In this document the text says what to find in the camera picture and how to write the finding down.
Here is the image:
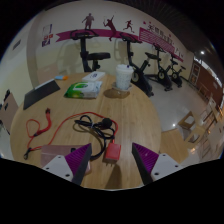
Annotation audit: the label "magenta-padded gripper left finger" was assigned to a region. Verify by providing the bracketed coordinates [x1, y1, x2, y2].
[42, 143, 93, 186]

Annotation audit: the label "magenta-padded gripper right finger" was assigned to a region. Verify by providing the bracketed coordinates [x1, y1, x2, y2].
[131, 143, 184, 186]

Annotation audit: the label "red charger block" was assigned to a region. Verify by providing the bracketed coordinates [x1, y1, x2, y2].
[104, 142, 122, 165]

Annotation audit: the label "light wooden stools and tables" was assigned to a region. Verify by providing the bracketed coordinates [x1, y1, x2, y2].
[177, 96, 224, 159]

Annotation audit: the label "green wet wipes pack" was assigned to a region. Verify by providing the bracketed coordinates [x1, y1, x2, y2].
[64, 80, 103, 100]

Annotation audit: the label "dark flat tablet case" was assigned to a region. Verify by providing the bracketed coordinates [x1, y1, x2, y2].
[22, 78, 62, 111]

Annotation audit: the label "white cup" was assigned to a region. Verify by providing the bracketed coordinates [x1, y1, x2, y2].
[115, 63, 135, 92]

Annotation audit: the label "white tissue box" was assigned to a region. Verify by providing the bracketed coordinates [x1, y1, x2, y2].
[81, 70, 106, 83]

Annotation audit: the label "brown wooden shelf unit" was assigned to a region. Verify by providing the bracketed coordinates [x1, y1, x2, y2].
[188, 58, 224, 108]

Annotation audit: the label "row of exercise bikes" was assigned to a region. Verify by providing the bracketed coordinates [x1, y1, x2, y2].
[69, 29, 188, 98]

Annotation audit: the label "red cable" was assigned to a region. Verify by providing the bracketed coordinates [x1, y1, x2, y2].
[23, 107, 119, 160]

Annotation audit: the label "black power cable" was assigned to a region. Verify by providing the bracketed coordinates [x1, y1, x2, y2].
[74, 114, 116, 160]

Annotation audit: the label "wall poster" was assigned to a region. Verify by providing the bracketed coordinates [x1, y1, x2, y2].
[41, 23, 54, 48]

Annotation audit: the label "wall air vent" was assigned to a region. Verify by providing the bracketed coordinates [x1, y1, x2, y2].
[12, 39, 22, 51]

